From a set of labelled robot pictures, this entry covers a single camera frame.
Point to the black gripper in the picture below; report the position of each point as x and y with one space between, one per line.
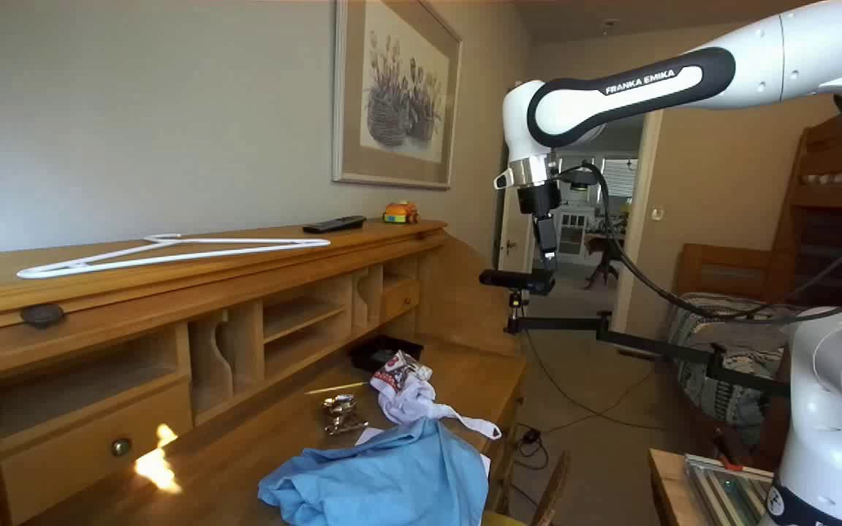
545 230

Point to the blue towel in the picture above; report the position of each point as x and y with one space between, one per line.
380 484

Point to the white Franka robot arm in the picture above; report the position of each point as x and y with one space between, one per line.
831 410

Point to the white door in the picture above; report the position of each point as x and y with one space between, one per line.
508 239

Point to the dark distant chair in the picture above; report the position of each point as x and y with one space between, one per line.
603 258

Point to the black remote control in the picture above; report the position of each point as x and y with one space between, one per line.
333 223

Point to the patterned grey bedding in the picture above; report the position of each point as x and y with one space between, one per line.
723 389

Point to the framed flower picture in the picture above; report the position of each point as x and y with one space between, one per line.
394 91

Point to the wooden chair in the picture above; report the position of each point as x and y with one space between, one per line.
540 498

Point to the white paper sheet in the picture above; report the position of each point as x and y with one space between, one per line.
368 438

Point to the shiny silver metal items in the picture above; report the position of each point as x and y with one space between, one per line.
339 410

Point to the wooden bunk bed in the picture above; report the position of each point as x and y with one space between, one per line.
820 223

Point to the stack of books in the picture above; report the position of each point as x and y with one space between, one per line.
732 486

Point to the white plastic clothes hanger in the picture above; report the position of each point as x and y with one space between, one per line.
166 252

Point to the wooden desk with cubbies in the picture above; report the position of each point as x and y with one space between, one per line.
147 341

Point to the round metal drawer knob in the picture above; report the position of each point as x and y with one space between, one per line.
121 448

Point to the small dark oval object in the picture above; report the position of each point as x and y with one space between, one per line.
42 315

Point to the black camera tripod boom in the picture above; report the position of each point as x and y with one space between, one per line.
634 341

